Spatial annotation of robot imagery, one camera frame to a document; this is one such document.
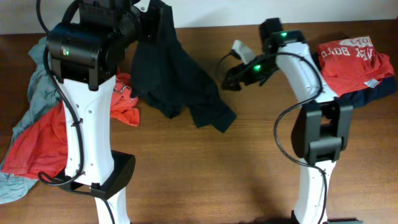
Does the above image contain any folded red printed t-shirt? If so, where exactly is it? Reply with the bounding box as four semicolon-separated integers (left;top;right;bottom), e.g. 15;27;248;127
317;35;395;96

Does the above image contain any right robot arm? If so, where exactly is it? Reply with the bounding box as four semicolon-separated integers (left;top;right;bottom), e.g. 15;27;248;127
222;17;353;224

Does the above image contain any crumpled red t-shirt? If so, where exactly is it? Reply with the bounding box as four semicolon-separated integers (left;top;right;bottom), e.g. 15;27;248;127
1;73;139;180

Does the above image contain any black t-shirt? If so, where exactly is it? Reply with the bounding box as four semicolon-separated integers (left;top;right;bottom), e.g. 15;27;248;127
130;1;236;133

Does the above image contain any grey t-shirt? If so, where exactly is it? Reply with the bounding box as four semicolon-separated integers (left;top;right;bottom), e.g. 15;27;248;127
1;37;60;204

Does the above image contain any folded navy t-shirt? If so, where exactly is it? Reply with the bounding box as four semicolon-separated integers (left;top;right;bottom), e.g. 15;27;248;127
310;52;398;110

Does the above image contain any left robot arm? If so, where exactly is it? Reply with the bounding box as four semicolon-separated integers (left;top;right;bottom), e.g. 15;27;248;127
38;0;160;223

